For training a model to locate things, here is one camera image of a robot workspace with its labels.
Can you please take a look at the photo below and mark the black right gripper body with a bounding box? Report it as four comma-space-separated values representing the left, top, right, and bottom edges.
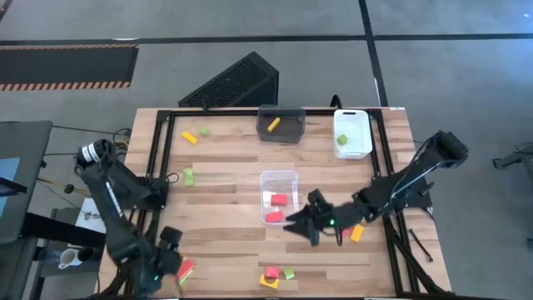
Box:
306, 187, 356, 248

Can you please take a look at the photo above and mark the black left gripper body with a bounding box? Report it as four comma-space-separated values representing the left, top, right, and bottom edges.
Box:
154, 226, 184, 288

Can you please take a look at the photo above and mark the yellow arch block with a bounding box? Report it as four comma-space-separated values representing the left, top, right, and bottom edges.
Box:
258, 272, 281, 290

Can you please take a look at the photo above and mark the clear plastic bin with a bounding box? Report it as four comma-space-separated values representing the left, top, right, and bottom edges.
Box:
259, 169, 301, 227

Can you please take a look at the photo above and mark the white plastic bin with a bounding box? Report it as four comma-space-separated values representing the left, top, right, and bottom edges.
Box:
332, 108, 374, 160

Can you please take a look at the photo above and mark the white paper sheet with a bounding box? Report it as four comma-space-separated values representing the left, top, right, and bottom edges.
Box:
75, 197, 108, 234

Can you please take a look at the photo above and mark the dark grey plastic bin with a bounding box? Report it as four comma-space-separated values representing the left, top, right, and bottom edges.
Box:
256, 104, 307, 145

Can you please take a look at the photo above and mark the white mug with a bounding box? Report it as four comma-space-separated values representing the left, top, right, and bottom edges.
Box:
57, 248, 83, 270

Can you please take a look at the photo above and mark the thin black tool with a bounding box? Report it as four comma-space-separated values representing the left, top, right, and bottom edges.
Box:
407, 227, 434, 263

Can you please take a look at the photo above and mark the black side cart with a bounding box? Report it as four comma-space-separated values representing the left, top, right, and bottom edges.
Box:
18, 210, 108, 278

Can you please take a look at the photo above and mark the black perforated box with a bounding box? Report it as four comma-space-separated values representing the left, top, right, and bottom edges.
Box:
177, 51, 280, 110

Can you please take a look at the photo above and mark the grey desk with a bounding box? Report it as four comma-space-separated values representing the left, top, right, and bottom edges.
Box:
0, 120, 54, 245

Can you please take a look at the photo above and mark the black chair base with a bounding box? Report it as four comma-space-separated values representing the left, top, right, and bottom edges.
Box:
492, 141, 533, 170

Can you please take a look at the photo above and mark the black hazard-striped floor mat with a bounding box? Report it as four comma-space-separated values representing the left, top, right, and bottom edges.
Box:
0, 44, 140, 92

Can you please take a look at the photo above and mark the black aluminium table frame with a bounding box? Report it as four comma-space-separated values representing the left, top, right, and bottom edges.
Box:
97, 107, 455, 300

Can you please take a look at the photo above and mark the black floor cable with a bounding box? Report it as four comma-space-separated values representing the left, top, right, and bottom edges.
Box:
43, 123, 134, 172

